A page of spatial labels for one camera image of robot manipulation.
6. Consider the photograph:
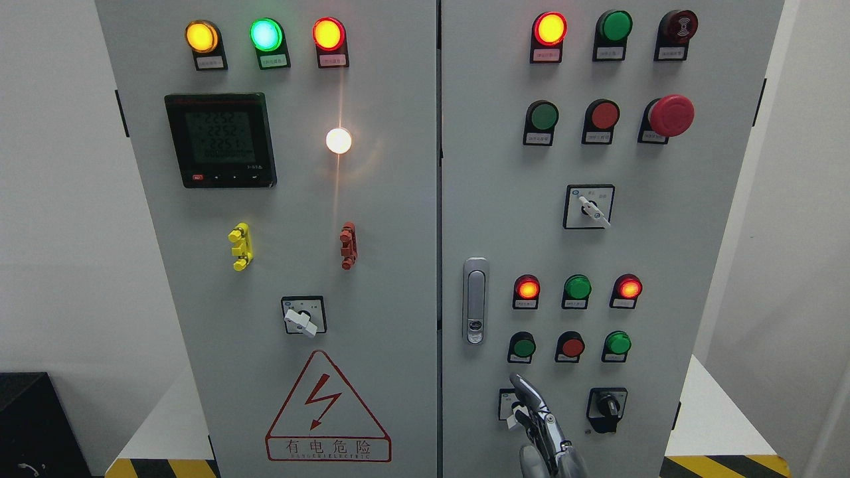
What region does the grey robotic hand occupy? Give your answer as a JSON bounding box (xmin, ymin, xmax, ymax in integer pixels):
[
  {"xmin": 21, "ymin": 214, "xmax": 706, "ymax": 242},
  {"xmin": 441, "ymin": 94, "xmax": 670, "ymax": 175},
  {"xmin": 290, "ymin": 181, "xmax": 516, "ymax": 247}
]
[{"xmin": 507, "ymin": 373, "xmax": 590, "ymax": 477}]

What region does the silver door handle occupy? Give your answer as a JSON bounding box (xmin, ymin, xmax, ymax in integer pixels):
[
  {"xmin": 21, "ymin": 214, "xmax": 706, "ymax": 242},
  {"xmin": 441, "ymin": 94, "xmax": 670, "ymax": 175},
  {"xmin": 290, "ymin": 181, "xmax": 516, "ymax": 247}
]
[{"xmin": 462, "ymin": 257, "xmax": 489, "ymax": 345}]

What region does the grey right cabinet door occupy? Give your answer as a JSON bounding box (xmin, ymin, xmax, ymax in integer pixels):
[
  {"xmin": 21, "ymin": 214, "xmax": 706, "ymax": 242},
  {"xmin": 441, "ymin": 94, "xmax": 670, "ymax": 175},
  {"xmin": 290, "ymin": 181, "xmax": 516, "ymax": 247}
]
[{"xmin": 442, "ymin": 1, "xmax": 784, "ymax": 477}]

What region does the grey cabinet door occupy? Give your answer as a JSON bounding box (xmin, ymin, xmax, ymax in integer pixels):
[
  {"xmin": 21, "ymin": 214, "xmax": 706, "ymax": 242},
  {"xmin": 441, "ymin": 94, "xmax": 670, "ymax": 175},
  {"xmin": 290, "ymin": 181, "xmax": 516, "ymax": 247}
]
[
  {"xmin": 442, "ymin": 1, "xmax": 784, "ymax": 477},
  {"xmin": 95, "ymin": 1, "xmax": 438, "ymax": 477}
]

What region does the grey left cabinet door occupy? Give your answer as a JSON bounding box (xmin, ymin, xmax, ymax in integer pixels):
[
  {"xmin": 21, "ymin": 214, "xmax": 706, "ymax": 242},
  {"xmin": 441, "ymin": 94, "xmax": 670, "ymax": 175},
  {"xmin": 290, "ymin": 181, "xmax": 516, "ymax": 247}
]
[{"xmin": 95, "ymin": 1, "xmax": 438, "ymax": 477}]

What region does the orange-red indicator light left door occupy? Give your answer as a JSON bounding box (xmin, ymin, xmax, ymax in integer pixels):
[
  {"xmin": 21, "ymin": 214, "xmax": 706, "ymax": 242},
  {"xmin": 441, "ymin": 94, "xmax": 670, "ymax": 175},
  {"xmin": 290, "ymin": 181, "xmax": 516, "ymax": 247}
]
[{"xmin": 312, "ymin": 17, "xmax": 349, "ymax": 68}]

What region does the red push button lower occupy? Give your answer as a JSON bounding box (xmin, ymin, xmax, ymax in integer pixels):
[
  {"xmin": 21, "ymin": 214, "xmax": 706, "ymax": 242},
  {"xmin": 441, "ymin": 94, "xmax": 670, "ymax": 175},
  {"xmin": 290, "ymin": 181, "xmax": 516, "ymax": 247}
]
[{"xmin": 554, "ymin": 331, "xmax": 586, "ymax": 363}]

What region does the red push button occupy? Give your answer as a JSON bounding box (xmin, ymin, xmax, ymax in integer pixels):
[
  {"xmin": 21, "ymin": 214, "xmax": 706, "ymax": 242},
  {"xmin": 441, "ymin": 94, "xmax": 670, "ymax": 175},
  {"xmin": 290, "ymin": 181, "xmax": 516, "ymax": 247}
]
[
  {"xmin": 554, "ymin": 331, "xmax": 586, "ymax": 363},
  {"xmin": 582, "ymin": 99, "xmax": 620, "ymax": 145}
]

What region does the green push button lower left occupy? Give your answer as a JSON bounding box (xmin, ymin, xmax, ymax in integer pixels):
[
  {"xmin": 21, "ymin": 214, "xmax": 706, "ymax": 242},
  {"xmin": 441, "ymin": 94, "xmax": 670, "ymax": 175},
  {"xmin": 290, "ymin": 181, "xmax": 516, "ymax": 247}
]
[{"xmin": 507, "ymin": 331, "xmax": 537, "ymax": 364}]

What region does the green push button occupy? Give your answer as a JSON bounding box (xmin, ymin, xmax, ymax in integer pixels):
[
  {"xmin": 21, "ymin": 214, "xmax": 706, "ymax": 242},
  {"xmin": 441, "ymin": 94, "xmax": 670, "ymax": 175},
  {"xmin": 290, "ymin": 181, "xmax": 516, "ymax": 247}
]
[
  {"xmin": 601, "ymin": 331, "xmax": 632, "ymax": 363},
  {"xmin": 507, "ymin": 331, "xmax": 537, "ymax": 364},
  {"xmin": 523, "ymin": 100, "xmax": 559, "ymax": 147}
]

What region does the green push button lower right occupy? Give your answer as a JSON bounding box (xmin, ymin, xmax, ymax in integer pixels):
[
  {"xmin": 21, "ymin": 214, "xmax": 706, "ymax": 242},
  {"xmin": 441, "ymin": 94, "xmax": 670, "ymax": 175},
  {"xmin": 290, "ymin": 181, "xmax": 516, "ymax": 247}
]
[{"xmin": 601, "ymin": 331, "xmax": 632, "ymax": 363}]

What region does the red lit indicator middle left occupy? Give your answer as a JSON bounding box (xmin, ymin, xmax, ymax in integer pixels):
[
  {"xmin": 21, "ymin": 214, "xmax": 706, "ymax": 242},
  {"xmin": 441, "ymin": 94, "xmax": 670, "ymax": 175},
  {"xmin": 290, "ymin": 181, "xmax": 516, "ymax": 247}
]
[{"xmin": 512, "ymin": 274, "xmax": 541, "ymax": 309}]

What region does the red lit indicator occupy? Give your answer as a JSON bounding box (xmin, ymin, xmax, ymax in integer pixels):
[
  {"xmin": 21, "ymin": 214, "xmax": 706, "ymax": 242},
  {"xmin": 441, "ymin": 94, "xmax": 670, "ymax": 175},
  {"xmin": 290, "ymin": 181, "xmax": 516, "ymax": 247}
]
[
  {"xmin": 608, "ymin": 274, "xmax": 643, "ymax": 309},
  {"xmin": 529, "ymin": 11, "xmax": 568, "ymax": 64},
  {"xmin": 512, "ymin": 274, "xmax": 541, "ymax": 309}
]

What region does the green indicator middle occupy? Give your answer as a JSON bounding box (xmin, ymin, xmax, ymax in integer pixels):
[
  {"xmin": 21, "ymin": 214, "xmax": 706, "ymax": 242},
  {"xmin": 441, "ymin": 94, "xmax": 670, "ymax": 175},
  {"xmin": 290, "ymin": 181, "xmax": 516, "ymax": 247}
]
[{"xmin": 561, "ymin": 274, "xmax": 592, "ymax": 309}]

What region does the white platform with hazard stripes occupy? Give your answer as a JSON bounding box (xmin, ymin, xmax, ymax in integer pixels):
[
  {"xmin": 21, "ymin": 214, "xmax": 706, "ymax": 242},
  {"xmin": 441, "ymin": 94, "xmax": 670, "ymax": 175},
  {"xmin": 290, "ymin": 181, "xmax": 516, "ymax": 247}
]
[{"xmin": 106, "ymin": 357, "xmax": 790, "ymax": 477}]

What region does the red lit indicator middle right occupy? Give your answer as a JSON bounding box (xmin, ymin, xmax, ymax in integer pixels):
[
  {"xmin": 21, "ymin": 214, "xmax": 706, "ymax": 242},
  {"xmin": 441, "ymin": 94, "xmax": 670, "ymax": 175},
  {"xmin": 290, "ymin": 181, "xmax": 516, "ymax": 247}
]
[{"xmin": 608, "ymin": 274, "xmax": 643, "ymax": 309}]

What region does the red electric warning sign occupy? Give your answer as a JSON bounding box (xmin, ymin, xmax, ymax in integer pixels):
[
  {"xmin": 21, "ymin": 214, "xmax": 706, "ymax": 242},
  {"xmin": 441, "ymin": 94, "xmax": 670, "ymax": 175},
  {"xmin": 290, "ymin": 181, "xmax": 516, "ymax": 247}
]
[{"xmin": 265, "ymin": 350, "xmax": 392, "ymax": 462}]

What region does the red terminal block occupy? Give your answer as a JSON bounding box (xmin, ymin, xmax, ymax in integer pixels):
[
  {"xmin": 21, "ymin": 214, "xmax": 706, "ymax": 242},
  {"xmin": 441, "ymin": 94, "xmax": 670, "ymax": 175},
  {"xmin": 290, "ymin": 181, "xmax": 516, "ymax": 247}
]
[{"xmin": 338, "ymin": 221, "xmax": 358, "ymax": 270}]

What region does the green push button upper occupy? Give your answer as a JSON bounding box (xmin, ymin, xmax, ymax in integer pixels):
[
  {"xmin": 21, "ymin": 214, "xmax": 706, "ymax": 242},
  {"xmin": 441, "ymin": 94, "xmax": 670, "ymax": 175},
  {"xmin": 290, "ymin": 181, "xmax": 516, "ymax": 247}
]
[{"xmin": 523, "ymin": 100, "xmax": 559, "ymax": 147}]

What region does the red push button upper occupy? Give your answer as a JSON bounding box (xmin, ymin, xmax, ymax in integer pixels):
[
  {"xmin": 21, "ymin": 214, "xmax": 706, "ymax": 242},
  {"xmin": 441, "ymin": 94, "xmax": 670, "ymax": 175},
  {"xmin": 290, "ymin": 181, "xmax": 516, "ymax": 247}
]
[{"xmin": 582, "ymin": 99, "xmax": 620, "ymax": 145}]

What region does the red emergency stop button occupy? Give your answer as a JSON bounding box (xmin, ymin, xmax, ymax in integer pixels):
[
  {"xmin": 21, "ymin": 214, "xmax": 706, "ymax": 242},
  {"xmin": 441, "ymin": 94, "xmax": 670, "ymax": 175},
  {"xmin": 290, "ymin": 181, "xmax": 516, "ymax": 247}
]
[{"xmin": 637, "ymin": 94, "xmax": 695, "ymax": 145}]

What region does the yellow terminal block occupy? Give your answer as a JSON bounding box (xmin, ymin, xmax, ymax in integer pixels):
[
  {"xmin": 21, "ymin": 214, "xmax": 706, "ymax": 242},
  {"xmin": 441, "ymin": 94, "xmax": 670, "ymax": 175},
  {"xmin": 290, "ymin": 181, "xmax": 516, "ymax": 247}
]
[{"xmin": 228, "ymin": 222, "xmax": 253, "ymax": 272}]

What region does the white lit indicator light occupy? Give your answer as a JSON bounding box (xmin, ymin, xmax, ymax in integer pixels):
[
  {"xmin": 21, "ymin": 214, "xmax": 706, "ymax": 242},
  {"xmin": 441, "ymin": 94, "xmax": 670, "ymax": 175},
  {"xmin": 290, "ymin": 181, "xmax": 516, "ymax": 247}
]
[{"xmin": 325, "ymin": 127, "xmax": 353, "ymax": 155}]

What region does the red lit indicator top right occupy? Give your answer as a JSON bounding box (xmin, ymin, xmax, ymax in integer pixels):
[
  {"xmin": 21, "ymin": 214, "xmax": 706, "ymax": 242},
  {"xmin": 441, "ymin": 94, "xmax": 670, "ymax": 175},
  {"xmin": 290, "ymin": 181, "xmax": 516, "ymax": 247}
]
[{"xmin": 529, "ymin": 11, "xmax": 568, "ymax": 64}]

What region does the green indicator top right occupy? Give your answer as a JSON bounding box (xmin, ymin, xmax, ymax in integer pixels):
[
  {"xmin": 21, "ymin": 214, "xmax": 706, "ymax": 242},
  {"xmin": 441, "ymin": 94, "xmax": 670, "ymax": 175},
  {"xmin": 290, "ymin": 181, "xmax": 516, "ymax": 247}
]
[{"xmin": 592, "ymin": 10, "xmax": 634, "ymax": 62}]

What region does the red buzzer alarm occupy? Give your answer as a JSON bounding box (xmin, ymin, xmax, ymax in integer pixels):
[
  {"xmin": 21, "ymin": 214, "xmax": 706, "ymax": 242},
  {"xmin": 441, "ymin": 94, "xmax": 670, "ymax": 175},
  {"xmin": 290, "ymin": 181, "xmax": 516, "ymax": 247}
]
[{"xmin": 653, "ymin": 9, "xmax": 699, "ymax": 62}]

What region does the black digital power meter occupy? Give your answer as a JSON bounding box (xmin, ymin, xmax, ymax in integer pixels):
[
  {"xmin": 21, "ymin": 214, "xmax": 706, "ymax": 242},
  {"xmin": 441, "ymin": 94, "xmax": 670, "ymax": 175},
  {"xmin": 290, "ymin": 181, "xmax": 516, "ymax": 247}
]
[{"xmin": 164, "ymin": 92, "xmax": 277, "ymax": 189}]

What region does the green lit indicator light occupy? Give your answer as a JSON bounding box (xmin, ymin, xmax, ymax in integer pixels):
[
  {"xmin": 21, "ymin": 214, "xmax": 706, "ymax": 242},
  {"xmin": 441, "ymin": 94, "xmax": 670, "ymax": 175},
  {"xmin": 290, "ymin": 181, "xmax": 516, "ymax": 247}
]
[{"xmin": 249, "ymin": 17, "xmax": 291, "ymax": 70}]

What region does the black box bottom left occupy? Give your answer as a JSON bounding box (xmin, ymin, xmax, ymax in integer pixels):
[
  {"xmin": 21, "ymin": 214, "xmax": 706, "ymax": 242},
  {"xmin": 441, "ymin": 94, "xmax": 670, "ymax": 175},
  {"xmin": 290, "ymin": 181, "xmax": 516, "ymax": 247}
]
[{"xmin": 1, "ymin": 372, "xmax": 91, "ymax": 477}]

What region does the yellow indicator light top left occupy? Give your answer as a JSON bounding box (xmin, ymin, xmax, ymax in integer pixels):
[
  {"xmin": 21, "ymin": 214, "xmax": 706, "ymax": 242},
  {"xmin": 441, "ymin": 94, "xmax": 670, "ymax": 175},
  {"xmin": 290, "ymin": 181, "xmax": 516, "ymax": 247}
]
[{"xmin": 185, "ymin": 19, "xmax": 228, "ymax": 72}]

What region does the lower white selector switch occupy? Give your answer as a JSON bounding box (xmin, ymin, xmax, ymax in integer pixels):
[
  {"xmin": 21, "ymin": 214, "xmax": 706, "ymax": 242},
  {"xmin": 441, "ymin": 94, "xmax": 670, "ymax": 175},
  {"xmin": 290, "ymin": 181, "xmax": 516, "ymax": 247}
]
[{"xmin": 499, "ymin": 388, "xmax": 532, "ymax": 432}]

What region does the black knob selector switch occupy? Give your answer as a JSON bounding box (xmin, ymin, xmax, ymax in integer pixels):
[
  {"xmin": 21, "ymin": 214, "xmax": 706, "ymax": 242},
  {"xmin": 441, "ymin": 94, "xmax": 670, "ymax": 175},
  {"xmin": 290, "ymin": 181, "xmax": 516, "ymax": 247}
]
[{"xmin": 586, "ymin": 387, "xmax": 628, "ymax": 434}]

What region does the upper right white selector switch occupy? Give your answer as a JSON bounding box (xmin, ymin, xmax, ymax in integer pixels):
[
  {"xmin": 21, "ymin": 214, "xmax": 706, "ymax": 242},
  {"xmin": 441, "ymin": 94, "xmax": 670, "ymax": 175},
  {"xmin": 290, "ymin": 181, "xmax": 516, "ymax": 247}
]
[{"xmin": 562, "ymin": 184, "xmax": 614, "ymax": 230}]

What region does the left door white selector switch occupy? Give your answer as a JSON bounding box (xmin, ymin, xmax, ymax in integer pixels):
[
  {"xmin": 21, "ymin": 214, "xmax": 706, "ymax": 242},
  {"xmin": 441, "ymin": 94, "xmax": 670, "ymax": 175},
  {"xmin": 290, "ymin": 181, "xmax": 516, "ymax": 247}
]
[{"xmin": 280, "ymin": 295, "xmax": 327, "ymax": 338}]

